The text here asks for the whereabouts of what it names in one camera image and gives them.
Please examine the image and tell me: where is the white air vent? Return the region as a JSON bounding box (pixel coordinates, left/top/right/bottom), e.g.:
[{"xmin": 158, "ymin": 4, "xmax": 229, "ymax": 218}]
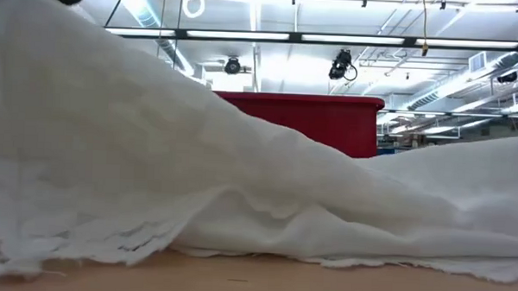
[{"xmin": 467, "ymin": 50, "xmax": 489, "ymax": 75}]

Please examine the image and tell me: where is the black dome fixture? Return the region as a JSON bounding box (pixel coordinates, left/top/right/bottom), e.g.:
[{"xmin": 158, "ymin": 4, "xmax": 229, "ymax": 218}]
[{"xmin": 496, "ymin": 70, "xmax": 518, "ymax": 85}]

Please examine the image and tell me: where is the white hanging ring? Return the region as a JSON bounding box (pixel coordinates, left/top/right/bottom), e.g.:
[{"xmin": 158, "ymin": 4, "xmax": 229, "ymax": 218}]
[{"xmin": 180, "ymin": 0, "xmax": 207, "ymax": 20}]

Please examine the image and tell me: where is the white towel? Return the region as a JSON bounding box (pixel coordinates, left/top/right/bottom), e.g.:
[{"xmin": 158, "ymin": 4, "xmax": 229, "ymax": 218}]
[{"xmin": 0, "ymin": 0, "xmax": 518, "ymax": 291}]

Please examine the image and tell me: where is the round black hanging camera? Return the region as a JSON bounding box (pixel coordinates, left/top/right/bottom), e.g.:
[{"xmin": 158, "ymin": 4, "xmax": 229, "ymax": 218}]
[{"xmin": 224, "ymin": 56, "xmax": 243, "ymax": 76}]

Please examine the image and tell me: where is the red plastic laundry basket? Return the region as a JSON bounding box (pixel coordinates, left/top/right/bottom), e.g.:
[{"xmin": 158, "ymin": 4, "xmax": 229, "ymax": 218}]
[{"xmin": 211, "ymin": 91, "xmax": 386, "ymax": 160}]

